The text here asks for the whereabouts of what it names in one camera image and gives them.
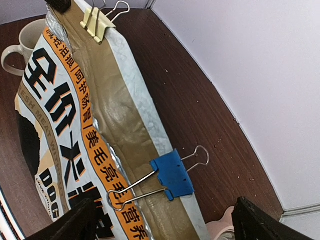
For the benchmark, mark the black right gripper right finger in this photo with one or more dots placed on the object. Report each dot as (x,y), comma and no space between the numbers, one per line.
(252,223)

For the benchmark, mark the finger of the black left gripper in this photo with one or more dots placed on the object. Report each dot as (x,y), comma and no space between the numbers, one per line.
(60,6)

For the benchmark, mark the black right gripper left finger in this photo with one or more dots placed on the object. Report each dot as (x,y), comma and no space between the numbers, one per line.
(77,224)

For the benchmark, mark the yellow binder clip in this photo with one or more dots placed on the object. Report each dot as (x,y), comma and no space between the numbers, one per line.
(95,22)

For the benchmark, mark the dog food bag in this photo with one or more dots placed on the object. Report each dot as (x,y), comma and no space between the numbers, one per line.
(88,124)

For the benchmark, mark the blue binder clip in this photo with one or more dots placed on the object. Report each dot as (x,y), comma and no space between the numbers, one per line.
(172,175)

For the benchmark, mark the pink double pet bowl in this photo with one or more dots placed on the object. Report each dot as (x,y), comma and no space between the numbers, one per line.
(222,229)

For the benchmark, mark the cream ceramic mug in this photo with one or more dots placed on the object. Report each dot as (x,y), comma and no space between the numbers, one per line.
(28,38)

